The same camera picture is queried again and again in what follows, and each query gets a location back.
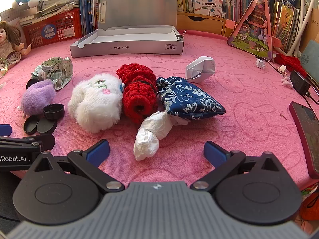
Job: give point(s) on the red knitted cloth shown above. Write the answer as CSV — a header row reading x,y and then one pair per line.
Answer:
x,y
292,63

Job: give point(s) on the red plastic basket with label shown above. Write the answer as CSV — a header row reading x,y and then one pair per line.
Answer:
x,y
62,27

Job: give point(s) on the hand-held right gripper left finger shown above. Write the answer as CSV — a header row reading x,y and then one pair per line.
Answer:
x,y
98,152

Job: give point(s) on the black power adapter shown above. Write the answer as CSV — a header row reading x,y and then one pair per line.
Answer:
x,y
300,82

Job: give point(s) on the dark phone with red case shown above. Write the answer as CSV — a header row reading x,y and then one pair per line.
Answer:
x,y
305,129

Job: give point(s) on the teal notebook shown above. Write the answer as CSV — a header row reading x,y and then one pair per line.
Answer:
x,y
311,57

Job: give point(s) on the black round lid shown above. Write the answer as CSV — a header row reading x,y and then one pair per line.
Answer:
x,y
47,126
31,83
30,125

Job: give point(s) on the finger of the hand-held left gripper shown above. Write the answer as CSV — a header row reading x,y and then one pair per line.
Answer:
x,y
46,141
5,130

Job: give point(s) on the small pink fuzzy toy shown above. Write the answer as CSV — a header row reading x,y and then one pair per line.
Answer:
x,y
287,81

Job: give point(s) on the small white origami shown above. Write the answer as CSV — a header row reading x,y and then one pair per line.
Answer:
x,y
261,63

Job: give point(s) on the grey cardboard file box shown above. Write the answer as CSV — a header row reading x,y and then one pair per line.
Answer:
x,y
124,47

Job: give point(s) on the black round lids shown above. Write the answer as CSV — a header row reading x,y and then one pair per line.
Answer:
x,y
53,112

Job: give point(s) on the row of picture books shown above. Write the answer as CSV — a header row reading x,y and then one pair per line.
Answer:
x,y
286,22

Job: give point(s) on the brown cardboard box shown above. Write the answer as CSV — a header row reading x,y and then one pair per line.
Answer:
x,y
314,29

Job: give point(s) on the white pipe frame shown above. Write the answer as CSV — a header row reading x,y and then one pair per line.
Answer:
x,y
305,17

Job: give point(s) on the wooden drawer organizer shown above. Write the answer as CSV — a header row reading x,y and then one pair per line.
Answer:
x,y
199,22

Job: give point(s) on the brown-haired doll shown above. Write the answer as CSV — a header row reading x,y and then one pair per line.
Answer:
x,y
8,47

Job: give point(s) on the blue floral cloth pouch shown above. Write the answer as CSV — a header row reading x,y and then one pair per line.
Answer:
x,y
190,99

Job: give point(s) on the grey grid board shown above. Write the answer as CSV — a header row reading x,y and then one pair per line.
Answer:
x,y
10,13

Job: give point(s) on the white plush toy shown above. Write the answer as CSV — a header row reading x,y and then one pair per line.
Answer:
x,y
94,104

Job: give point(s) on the white paper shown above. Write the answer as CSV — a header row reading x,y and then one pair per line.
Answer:
x,y
149,135

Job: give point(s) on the row of thin blue books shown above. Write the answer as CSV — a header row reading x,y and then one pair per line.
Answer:
x,y
89,7

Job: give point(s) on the pink triangular toy house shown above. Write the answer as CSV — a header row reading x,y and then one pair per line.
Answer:
x,y
254,29

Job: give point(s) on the black binder clip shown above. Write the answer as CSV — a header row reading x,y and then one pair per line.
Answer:
x,y
180,36

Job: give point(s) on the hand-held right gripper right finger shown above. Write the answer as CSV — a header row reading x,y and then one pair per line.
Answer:
x,y
215,153

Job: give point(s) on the colourful printed carton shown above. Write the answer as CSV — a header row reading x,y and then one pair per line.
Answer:
x,y
208,3

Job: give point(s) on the red crocheted pouch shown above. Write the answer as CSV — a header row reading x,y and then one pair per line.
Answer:
x,y
137,92

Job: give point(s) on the green plaid doll clothes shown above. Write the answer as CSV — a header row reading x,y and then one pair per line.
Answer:
x,y
61,73

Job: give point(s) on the small white block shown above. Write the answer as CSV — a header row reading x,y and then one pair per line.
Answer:
x,y
282,68

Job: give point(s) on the orange cloth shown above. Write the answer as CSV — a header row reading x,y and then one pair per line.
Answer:
x,y
310,204

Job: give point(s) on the purple plush toy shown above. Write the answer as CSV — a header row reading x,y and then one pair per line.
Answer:
x,y
37,99

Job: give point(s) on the white paper boat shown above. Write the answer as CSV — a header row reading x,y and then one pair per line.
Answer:
x,y
200,69

